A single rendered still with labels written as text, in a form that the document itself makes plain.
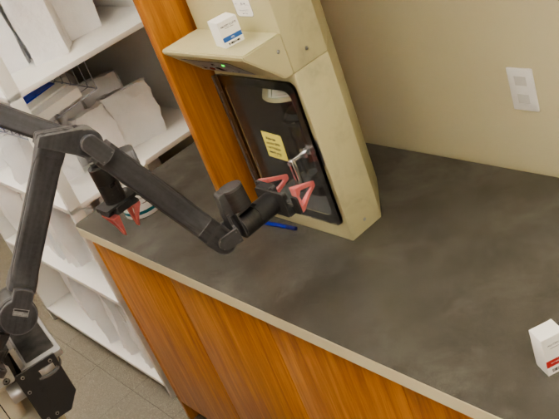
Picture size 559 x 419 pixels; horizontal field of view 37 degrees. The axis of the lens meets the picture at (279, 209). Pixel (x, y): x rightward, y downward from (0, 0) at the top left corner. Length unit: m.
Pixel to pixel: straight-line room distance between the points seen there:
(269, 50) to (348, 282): 0.57
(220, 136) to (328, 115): 0.38
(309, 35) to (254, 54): 0.16
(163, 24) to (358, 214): 0.67
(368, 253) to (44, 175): 0.79
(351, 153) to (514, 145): 0.43
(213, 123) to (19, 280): 0.71
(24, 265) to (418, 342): 0.82
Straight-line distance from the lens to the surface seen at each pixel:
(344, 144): 2.00
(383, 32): 2.27
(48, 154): 1.72
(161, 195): 1.80
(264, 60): 1.81
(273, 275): 2.07
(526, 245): 1.91
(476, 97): 2.17
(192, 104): 2.15
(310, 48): 1.89
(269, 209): 1.90
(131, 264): 2.63
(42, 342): 2.07
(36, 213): 1.75
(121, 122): 3.13
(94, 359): 3.84
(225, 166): 2.24
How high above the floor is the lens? 2.07
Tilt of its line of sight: 29 degrees down
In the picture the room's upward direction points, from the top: 22 degrees counter-clockwise
